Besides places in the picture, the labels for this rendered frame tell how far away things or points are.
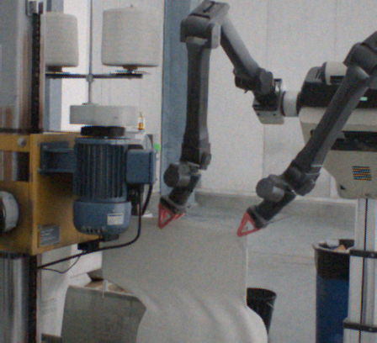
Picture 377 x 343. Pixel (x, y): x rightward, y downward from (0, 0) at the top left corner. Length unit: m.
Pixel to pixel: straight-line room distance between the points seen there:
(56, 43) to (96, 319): 1.13
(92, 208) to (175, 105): 9.09
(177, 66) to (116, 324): 8.41
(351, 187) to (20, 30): 1.22
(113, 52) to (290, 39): 8.62
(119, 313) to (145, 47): 1.12
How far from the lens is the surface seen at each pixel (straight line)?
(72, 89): 8.94
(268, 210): 2.03
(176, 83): 10.91
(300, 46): 10.47
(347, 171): 2.46
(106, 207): 1.85
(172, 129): 10.92
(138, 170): 1.86
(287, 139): 10.48
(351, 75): 1.87
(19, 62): 1.93
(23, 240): 1.93
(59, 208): 2.00
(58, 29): 2.13
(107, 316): 2.76
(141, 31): 1.98
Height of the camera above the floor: 1.40
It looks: 3 degrees down
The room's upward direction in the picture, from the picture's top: 1 degrees clockwise
